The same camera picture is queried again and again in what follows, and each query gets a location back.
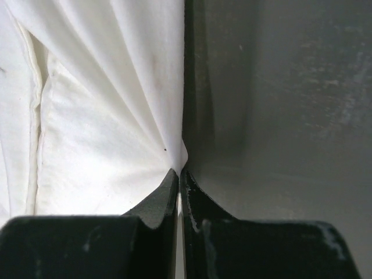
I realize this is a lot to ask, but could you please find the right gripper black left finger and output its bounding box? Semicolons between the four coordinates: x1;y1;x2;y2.
1;170;178;278

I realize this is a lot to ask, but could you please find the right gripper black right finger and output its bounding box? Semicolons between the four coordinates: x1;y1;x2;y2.
180;170;360;278

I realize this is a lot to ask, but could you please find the white t shirt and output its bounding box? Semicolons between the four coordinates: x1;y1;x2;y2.
1;1;187;223

